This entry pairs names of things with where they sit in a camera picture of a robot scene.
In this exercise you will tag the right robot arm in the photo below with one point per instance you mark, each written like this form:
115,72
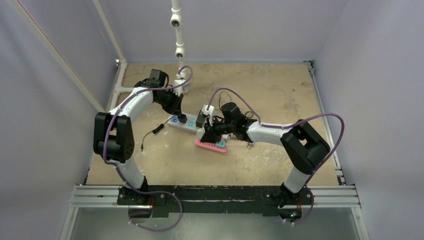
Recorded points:
303,144

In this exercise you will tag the teal white plug adapter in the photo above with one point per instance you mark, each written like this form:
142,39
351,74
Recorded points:
221,144

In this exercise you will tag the white multicolour power strip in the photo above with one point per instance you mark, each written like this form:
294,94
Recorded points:
189,125

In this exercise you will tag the white square plug adapter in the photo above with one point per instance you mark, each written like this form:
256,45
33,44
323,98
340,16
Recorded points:
200,133

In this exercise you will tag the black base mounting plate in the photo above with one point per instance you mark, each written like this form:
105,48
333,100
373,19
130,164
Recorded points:
267,200

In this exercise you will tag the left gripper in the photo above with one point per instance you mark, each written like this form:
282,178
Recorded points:
175,108

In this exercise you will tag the black power adapter with switch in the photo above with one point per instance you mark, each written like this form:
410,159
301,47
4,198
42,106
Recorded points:
156,130

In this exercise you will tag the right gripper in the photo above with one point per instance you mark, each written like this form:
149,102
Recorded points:
211,130

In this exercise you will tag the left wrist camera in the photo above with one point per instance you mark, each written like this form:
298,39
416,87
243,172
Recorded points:
181,82

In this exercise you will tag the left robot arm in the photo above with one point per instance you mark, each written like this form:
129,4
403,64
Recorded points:
113,137

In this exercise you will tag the pink triangular power socket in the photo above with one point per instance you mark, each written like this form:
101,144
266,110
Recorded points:
210,146

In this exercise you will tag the white PVC pipe frame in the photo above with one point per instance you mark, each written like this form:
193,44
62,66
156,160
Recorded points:
60,55

